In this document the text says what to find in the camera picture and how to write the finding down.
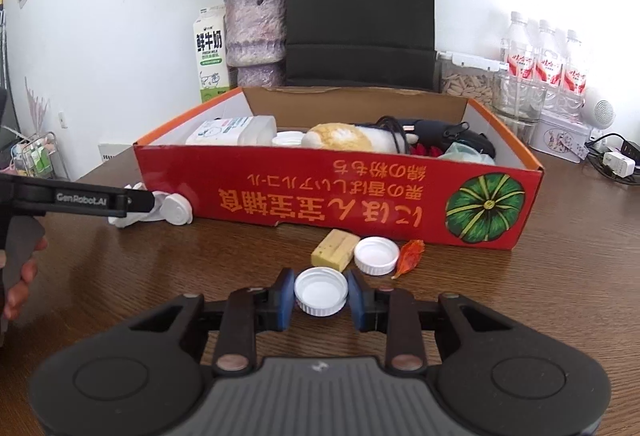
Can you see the navy zipper pouch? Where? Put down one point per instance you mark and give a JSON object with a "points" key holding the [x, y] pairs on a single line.
{"points": [[450, 131]]}

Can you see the red label water bottle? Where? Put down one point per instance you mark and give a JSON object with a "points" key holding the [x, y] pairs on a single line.
{"points": [[575, 71], [549, 59], [519, 51]]}

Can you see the purple textured vase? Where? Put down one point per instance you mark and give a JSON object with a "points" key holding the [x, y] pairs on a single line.
{"points": [[255, 36]]}

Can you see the white power adapter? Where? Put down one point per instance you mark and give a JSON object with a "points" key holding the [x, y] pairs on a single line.
{"points": [[619, 164]]}

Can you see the white wall outlet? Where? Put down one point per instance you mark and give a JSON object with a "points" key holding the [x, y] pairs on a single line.
{"points": [[63, 120]]}

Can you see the white round speaker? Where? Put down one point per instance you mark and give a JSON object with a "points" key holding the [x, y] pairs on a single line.
{"points": [[602, 111]]}

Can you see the yellow white plush sheep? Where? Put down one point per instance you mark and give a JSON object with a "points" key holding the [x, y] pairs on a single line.
{"points": [[345, 137]]}

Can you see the white tissue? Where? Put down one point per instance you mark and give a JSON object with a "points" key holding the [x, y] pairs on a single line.
{"points": [[132, 221]]}

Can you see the person's left hand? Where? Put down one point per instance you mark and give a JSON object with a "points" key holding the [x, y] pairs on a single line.
{"points": [[27, 272]]}

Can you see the clear jar of seeds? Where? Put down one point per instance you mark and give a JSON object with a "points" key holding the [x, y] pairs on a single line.
{"points": [[467, 79]]}

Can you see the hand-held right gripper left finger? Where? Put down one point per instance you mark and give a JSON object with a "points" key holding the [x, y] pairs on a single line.
{"points": [[285, 301]]}

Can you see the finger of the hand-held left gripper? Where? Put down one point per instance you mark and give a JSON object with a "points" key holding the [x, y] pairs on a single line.
{"points": [[142, 202]]}

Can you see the red cardboard box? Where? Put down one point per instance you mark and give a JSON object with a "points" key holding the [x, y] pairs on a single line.
{"points": [[325, 196]]}

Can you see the black paper bag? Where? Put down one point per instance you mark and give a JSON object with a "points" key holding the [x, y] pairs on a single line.
{"points": [[360, 6]]}

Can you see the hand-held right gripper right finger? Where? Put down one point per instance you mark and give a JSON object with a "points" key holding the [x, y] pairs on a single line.
{"points": [[357, 303]]}

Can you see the white green milk carton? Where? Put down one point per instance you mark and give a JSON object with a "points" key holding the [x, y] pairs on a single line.
{"points": [[210, 56]]}

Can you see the orange dried leaf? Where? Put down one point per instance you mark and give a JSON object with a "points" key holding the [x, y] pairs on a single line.
{"points": [[410, 258]]}

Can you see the white printed tin box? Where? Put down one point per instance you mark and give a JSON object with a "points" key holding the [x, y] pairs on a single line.
{"points": [[560, 136]]}

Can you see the pink dried grass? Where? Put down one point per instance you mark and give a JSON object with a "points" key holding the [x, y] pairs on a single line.
{"points": [[36, 109]]}

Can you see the yellow sponge block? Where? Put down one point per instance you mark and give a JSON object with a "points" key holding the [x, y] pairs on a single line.
{"points": [[334, 248]]}

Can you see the empty glass jar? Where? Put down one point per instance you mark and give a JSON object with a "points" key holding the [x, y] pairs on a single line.
{"points": [[520, 99]]}

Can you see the white plastic bottle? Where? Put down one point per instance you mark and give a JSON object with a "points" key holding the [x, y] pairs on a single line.
{"points": [[230, 130]]}

